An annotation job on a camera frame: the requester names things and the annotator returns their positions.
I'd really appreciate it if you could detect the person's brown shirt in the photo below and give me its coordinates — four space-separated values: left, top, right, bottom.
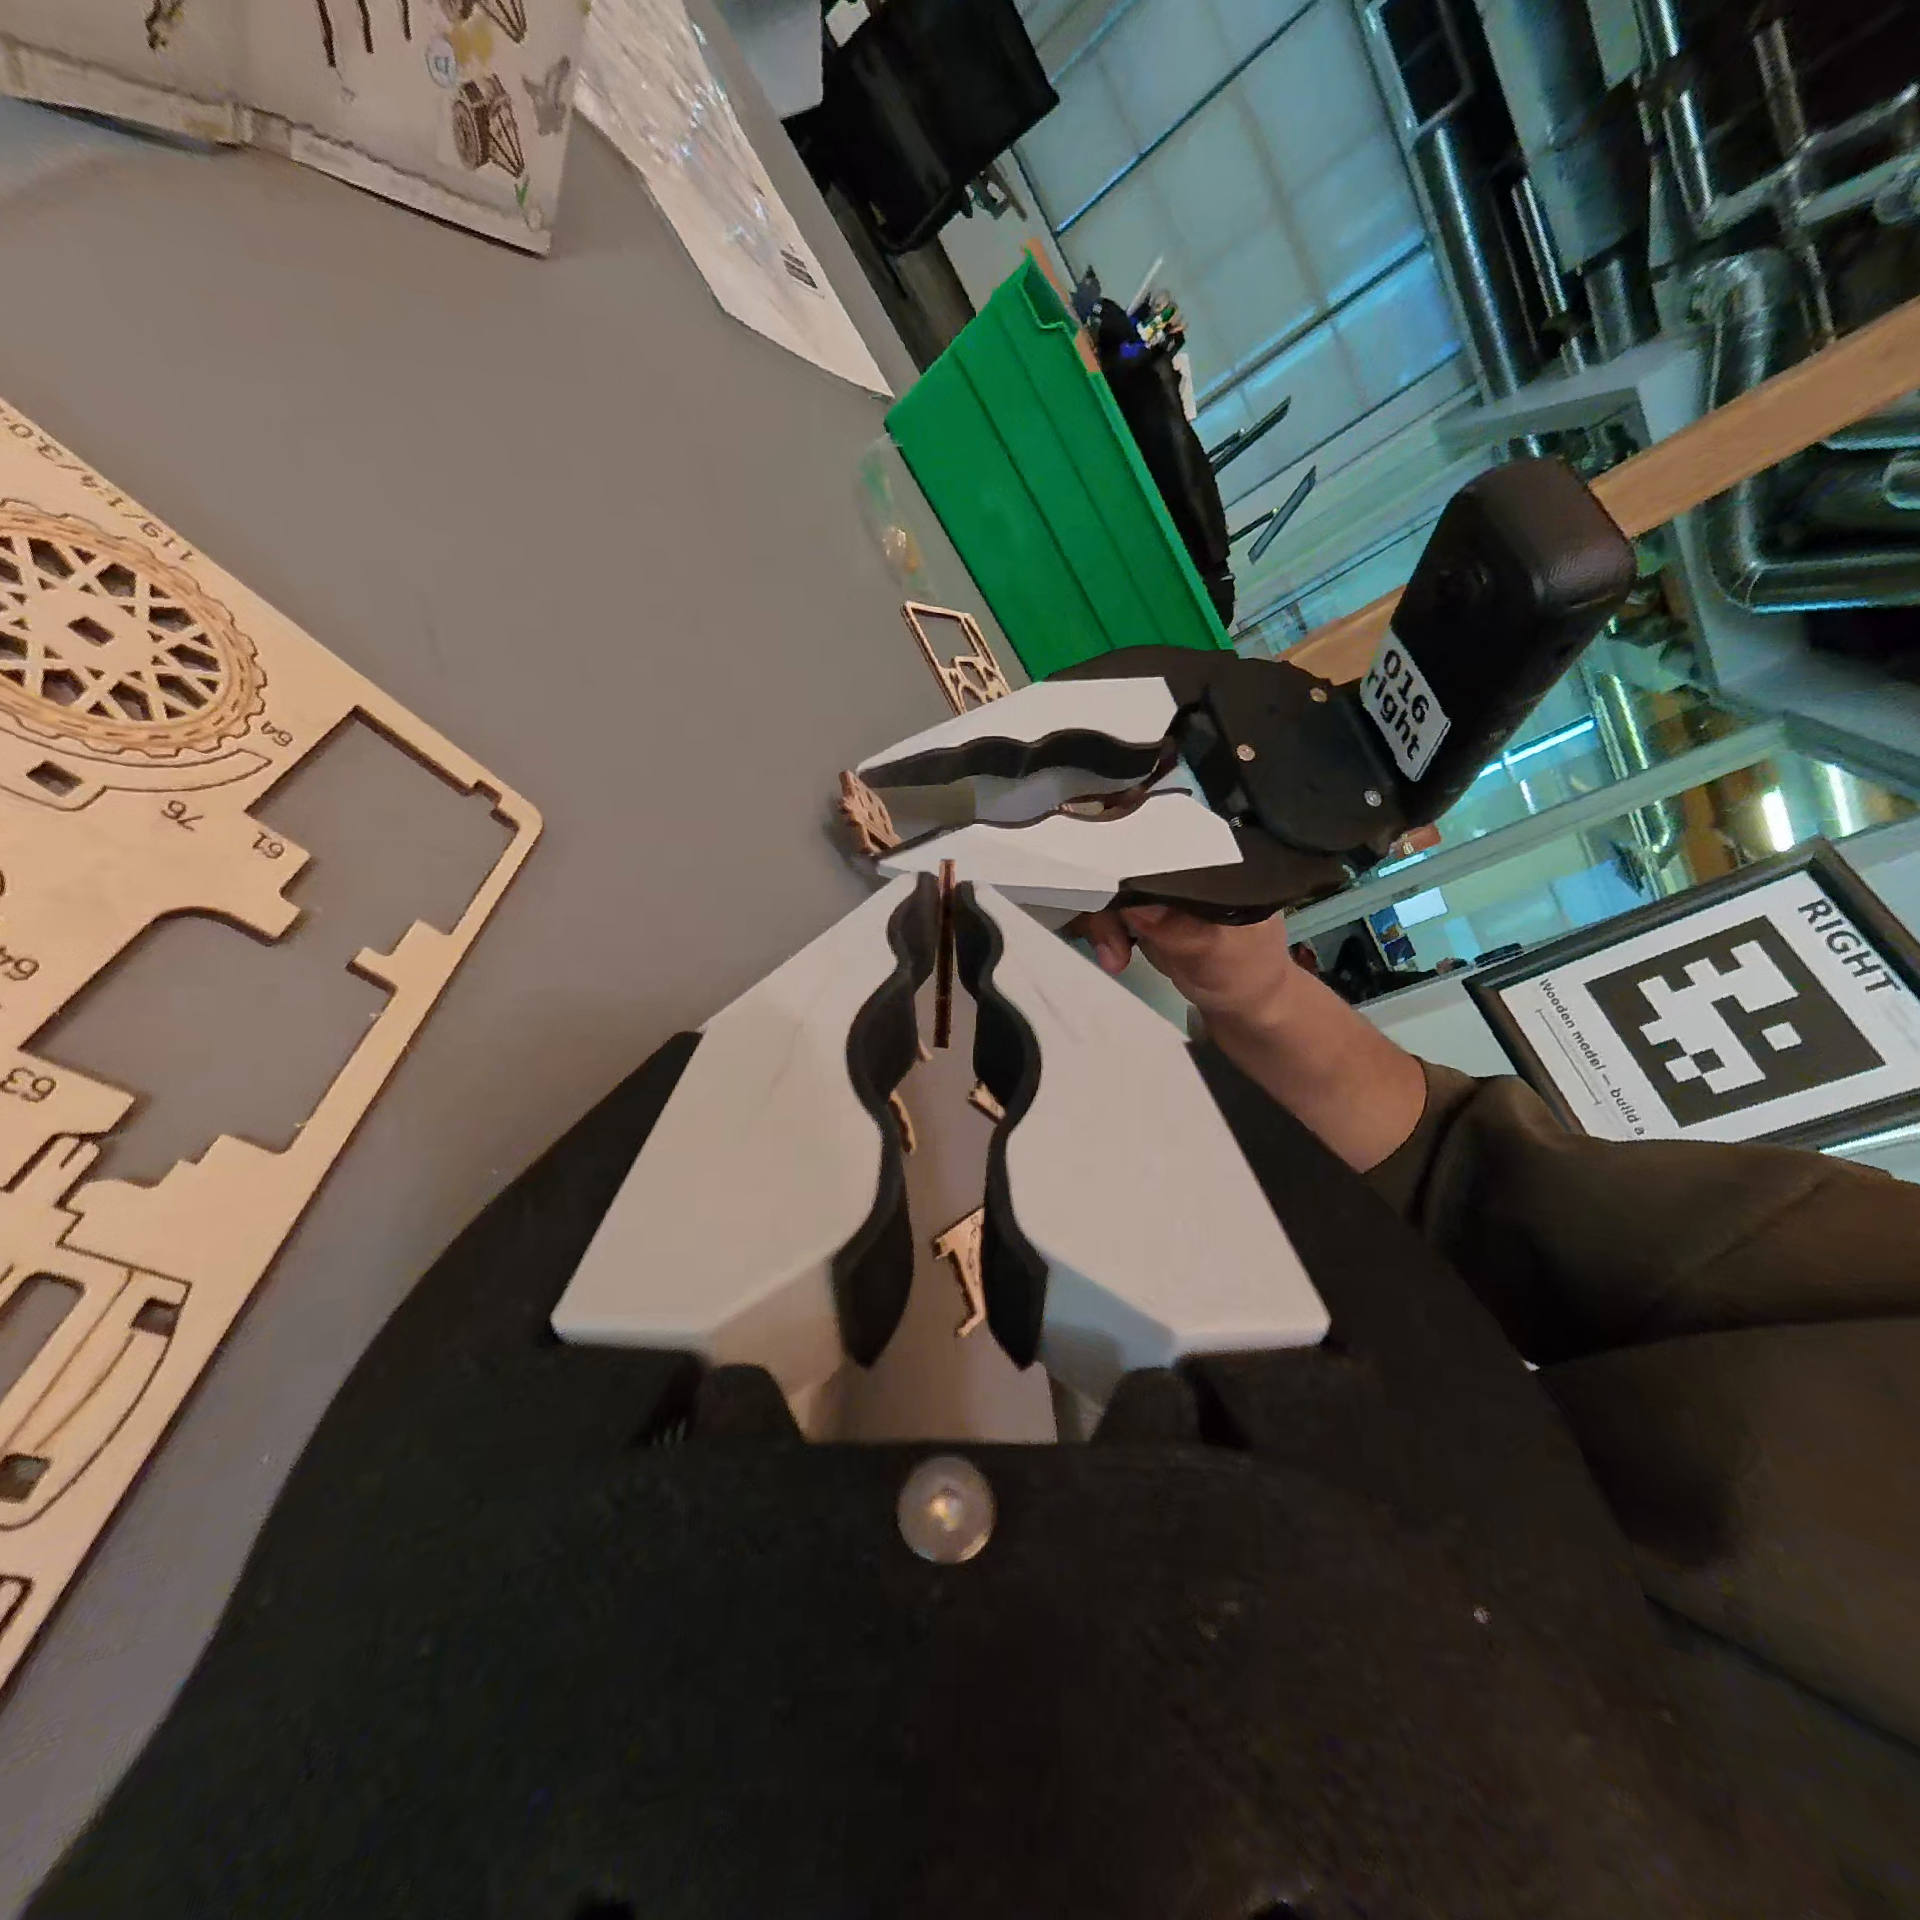
1530 1320 1920 1757

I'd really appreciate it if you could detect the wooden frame model piece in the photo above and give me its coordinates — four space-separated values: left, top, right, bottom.
903 600 1010 713

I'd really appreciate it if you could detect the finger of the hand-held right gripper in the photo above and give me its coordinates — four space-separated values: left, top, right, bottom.
848 673 1190 824
871 783 1251 918

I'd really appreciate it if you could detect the wooden parts sheet with wheels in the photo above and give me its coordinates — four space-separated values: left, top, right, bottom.
0 396 546 1674

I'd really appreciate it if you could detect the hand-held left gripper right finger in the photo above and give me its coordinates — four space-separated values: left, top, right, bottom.
955 881 1337 1389

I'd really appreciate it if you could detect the clear plastic bag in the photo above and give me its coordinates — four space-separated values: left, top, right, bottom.
577 0 899 399

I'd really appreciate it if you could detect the green plastic bin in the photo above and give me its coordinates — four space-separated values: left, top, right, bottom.
884 252 1236 684

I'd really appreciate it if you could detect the pen holder cup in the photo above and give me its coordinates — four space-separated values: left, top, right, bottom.
1073 253 1189 362

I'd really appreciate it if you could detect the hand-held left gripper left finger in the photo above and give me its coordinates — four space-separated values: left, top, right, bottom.
549 874 943 1370

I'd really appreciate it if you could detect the person's right hand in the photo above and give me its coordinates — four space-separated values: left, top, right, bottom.
1076 899 1430 1175

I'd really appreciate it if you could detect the black framed marker sign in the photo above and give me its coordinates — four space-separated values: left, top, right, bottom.
1463 840 1920 1150

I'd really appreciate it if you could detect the silver ventilation duct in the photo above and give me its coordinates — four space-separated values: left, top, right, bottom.
1410 0 1920 601

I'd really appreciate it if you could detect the grey desk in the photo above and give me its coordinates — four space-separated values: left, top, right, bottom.
0 90 1202 1801

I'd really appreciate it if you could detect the model instruction booklet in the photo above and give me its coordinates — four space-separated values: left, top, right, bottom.
0 0 595 253

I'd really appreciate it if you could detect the person's right forearm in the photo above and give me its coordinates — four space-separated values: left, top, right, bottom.
1357 1050 1920 1367

